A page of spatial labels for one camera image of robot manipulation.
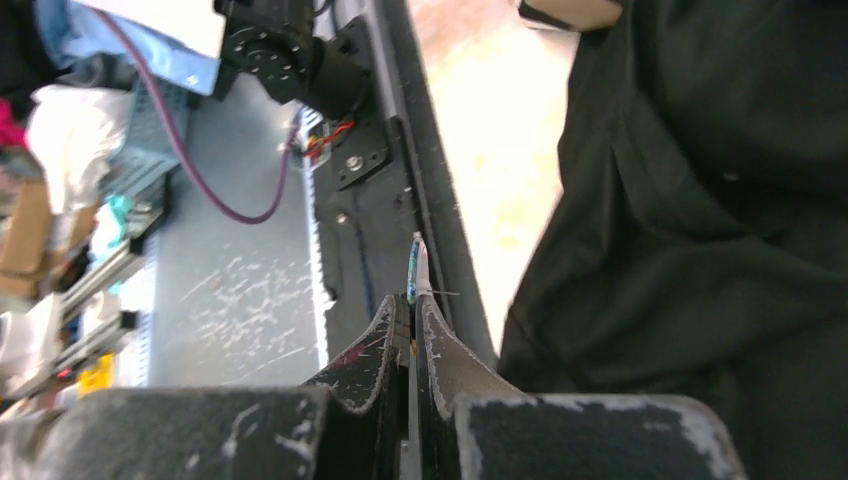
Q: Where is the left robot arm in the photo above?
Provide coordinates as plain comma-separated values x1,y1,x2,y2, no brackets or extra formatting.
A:
63,1,375,120

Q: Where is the black printed t-shirt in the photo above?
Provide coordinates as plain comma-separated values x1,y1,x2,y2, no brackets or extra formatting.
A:
497,1,847,479

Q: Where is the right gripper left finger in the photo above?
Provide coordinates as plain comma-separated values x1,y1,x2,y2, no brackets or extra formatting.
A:
302,295,410,479

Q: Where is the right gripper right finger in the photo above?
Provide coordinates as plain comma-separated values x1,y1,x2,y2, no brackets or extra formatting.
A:
415,294,526,479

